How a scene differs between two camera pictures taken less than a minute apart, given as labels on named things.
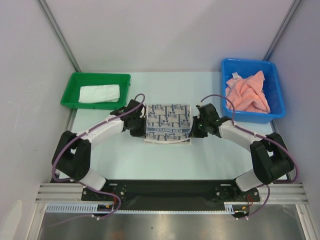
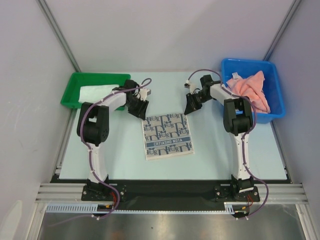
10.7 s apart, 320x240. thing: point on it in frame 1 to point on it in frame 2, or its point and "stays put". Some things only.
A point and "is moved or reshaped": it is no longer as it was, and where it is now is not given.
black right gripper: (195, 125) to (194, 99)
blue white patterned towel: (168, 124) is moved or reshaped
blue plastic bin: (272, 85) stays put
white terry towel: (102, 93) stays put
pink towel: (247, 94) stays put
